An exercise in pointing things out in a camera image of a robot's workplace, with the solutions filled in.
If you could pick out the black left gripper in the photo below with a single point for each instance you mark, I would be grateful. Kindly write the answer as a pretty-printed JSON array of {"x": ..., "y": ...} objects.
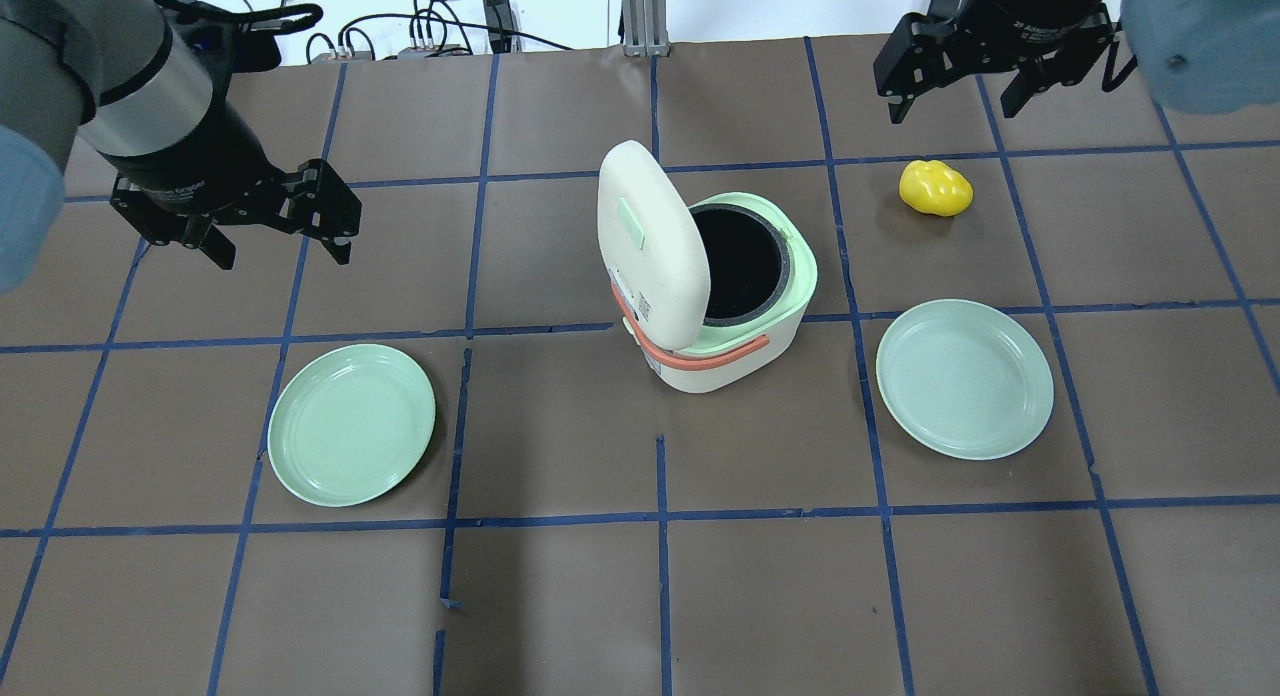
[{"x": 196, "y": 159}]

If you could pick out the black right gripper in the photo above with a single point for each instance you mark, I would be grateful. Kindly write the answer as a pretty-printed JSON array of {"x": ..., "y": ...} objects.
[{"x": 1022, "y": 14}]

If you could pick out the cream rice cooker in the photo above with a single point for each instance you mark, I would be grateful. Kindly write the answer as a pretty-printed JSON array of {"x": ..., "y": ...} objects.
[{"x": 710, "y": 292}]

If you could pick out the green plate near left arm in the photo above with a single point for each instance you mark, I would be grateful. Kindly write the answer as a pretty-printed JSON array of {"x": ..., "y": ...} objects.
[{"x": 351, "y": 425}]

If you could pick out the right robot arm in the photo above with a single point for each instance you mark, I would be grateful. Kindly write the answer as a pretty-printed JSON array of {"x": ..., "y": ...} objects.
[{"x": 1197, "y": 56}]

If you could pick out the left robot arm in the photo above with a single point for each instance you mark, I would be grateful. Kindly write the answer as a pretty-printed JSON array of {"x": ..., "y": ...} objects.
[{"x": 145, "y": 84}]

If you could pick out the green plate near right arm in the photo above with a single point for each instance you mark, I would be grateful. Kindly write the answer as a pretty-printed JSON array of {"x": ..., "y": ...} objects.
[{"x": 965, "y": 380}]

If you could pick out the yellow bell pepper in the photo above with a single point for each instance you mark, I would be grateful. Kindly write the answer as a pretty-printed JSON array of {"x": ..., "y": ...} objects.
[{"x": 934, "y": 188}]

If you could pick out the aluminium frame post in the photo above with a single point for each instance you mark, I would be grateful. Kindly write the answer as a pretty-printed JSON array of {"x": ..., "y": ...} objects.
[{"x": 644, "y": 30}]

